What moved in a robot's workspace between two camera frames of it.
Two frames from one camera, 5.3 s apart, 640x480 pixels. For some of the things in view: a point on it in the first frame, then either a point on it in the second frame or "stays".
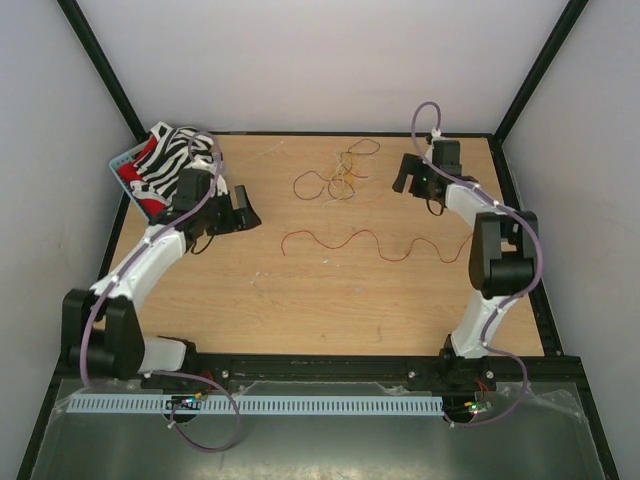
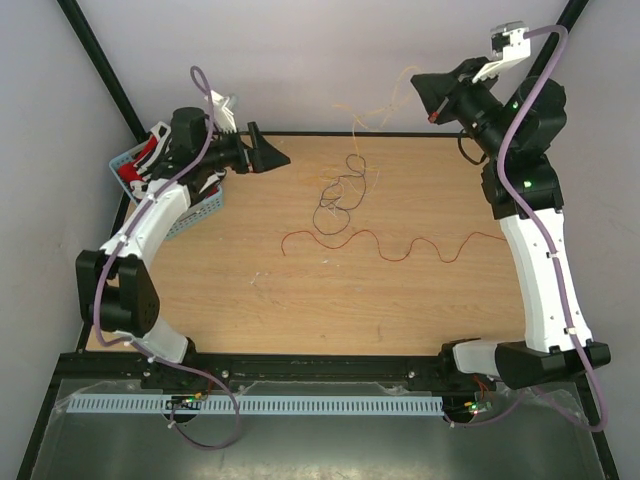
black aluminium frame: x=46 y=419 stays
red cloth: x=133 y=172 stays
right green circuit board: x=477 y=406 stays
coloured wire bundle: x=357 y=162 -> x=352 y=180
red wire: x=378 y=245 stays
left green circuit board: x=183 y=402 stays
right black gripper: x=413 y=165 -> x=455 y=86
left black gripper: x=238 y=219 -> x=263 y=155
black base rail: x=453 y=366 stays
